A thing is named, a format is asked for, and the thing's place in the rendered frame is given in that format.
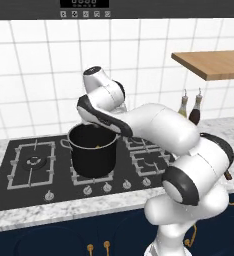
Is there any dark grey range hood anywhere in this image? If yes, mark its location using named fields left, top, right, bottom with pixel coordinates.
left=0, top=0, right=234, bottom=20

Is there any dark blue cupboard door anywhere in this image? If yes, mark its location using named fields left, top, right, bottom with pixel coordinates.
left=98, top=208, right=161, bottom=256
left=0, top=217, right=99, bottom=256
left=184, top=203, right=234, bottom=256

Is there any wooden wall shelf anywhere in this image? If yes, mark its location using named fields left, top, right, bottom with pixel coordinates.
left=170, top=50, right=234, bottom=82

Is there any silver hob knob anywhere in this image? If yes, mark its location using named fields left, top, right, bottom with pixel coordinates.
left=141, top=176, right=152, bottom=188
left=44, top=189, right=56, bottom=202
left=122, top=178, right=133, bottom=190
left=102, top=181, right=113, bottom=194
left=82, top=184, right=94, bottom=197

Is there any black cooking pot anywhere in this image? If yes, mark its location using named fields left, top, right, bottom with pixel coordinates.
left=60, top=123, right=120, bottom=179

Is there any dark vinegar bottle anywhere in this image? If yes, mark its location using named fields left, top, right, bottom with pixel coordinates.
left=188, top=87, right=204, bottom=126

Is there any black gas hob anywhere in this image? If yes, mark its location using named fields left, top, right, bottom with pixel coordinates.
left=0, top=132, right=177, bottom=213

